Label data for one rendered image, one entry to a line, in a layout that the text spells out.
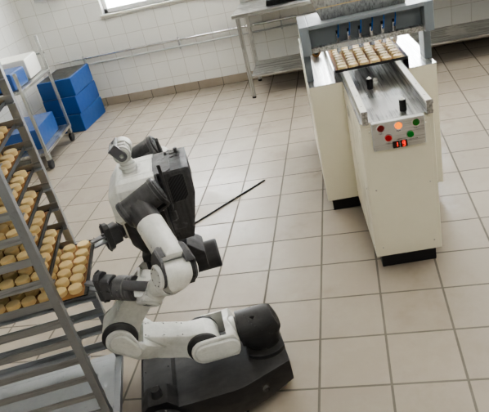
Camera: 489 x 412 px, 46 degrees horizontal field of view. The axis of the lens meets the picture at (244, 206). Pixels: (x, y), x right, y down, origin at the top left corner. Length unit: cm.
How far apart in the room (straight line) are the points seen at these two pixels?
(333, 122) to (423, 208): 82
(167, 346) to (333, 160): 167
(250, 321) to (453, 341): 90
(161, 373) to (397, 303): 117
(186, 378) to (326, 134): 170
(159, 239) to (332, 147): 195
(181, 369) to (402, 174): 138
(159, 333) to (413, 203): 139
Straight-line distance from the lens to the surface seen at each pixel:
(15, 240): 202
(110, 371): 275
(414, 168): 288
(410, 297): 295
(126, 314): 234
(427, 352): 267
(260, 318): 243
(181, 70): 702
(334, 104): 342
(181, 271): 174
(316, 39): 339
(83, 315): 268
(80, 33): 728
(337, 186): 363
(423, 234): 307
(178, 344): 245
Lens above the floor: 186
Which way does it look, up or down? 28 degrees down
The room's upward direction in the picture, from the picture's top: 14 degrees counter-clockwise
